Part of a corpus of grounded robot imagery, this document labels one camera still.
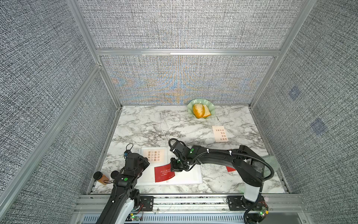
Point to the pink card four text rows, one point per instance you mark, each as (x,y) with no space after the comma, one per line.
(157,156)

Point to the white photo album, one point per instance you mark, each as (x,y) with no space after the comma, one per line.
(192,177)

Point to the green knitted cloth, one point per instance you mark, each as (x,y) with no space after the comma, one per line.
(273,162)

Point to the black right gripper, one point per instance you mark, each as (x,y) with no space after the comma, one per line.
(173,168)

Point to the brown cup black lid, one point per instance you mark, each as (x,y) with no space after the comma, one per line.
(101,178)

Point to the pink card red characters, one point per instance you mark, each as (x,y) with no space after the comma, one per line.
(220,134)

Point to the small bread slice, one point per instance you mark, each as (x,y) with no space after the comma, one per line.
(207,112)

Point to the large red card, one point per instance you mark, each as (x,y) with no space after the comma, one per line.
(163,173)

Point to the aluminium enclosure frame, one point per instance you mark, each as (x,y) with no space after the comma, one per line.
(15,186)

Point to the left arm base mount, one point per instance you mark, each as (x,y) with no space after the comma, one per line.
(141,203)

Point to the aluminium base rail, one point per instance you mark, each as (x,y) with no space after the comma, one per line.
(196,209)

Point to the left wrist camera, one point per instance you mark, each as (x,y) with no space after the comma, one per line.
(126,153)

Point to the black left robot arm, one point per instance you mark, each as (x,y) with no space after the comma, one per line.
(124,196)

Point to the large orange bread roll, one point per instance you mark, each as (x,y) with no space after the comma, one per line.
(198,110)

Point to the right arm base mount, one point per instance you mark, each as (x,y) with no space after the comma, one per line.
(254,212)

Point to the small red card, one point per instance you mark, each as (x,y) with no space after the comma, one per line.
(229,169)

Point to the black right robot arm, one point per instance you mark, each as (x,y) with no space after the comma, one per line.
(253,169)

